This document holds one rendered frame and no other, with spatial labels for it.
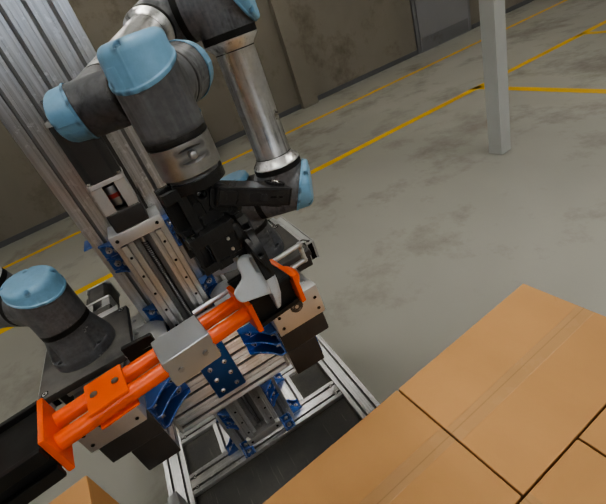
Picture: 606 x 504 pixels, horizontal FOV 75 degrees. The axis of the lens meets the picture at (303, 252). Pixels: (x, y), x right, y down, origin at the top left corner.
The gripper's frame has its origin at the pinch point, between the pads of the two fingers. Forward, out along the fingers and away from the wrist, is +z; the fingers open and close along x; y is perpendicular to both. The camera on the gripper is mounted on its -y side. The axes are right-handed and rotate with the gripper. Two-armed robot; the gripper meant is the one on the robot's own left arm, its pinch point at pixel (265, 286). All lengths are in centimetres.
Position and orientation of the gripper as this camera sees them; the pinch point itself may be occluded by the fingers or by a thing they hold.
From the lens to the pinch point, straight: 60.1
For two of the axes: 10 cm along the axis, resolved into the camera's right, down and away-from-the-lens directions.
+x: 5.3, 3.2, -7.8
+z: 3.0, 7.9, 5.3
